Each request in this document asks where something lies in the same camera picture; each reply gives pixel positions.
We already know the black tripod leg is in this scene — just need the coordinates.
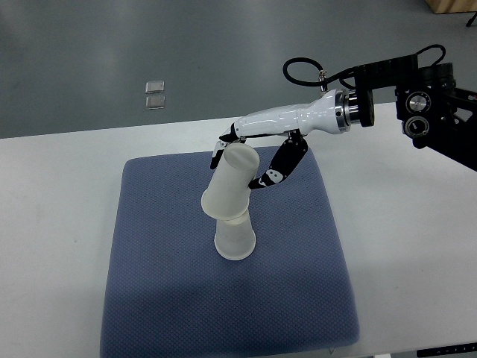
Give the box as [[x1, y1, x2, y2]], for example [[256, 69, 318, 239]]
[[465, 13, 477, 28]]

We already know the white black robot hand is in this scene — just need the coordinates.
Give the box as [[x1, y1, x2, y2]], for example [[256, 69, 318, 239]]
[[210, 89, 358, 189]]

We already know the wooden furniture corner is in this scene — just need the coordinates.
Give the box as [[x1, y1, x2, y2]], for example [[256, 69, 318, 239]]
[[425, 0, 476, 14]]

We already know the metal floor plate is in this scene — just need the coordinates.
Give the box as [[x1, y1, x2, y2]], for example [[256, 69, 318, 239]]
[[145, 95, 165, 110], [145, 80, 165, 94]]

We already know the blue fabric cushion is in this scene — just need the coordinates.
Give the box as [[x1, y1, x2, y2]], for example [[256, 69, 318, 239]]
[[100, 152, 359, 357]]

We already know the black table control panel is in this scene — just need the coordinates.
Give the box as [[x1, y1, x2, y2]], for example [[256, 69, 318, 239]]
[[416, 342, 476, 357]]

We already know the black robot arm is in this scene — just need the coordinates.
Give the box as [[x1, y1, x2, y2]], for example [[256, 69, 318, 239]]
[[210, 54, 476, 189]]

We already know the upper metal floor plate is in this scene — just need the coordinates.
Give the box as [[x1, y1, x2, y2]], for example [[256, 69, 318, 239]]
[[145, 80, 165, 94]]

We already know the white paper cup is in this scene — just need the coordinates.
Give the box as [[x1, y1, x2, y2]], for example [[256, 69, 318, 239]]
[[201, 143, 259, 221], [214, 210, 256, 260]]

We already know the lower metal floor plate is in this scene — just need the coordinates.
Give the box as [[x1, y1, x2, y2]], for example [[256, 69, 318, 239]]
[[145, 95, 165, 110]]

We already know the white paper cup on cushion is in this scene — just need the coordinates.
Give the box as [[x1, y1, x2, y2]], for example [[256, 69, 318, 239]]
[[214, 210, 256, 260]]

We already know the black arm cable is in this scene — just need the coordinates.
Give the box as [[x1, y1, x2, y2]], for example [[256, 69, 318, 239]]
[[282, 44, 447, 92]]

